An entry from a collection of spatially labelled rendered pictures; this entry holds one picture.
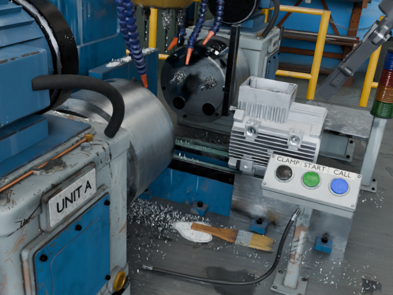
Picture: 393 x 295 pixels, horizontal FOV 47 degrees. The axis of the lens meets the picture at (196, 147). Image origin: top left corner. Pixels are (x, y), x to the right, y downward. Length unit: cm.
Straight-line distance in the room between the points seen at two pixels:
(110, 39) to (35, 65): 78
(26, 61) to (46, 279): 28
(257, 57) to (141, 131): 76
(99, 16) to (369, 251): 92
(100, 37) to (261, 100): 50
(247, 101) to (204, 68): 33
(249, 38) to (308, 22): 472
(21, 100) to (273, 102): 63
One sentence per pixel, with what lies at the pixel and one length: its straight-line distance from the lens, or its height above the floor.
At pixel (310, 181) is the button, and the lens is 84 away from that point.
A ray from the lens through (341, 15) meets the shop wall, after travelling 625.
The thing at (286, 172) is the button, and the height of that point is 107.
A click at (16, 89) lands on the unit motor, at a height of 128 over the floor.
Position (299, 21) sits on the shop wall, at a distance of 624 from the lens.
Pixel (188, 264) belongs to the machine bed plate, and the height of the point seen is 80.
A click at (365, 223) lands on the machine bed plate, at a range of 128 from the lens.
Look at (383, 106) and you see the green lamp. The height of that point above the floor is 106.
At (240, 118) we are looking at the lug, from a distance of 105.
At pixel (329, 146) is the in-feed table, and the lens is 162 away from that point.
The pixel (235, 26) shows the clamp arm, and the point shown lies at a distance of 121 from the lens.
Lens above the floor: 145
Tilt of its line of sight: 25 degrees down
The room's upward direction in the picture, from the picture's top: 5 degrees clockwise
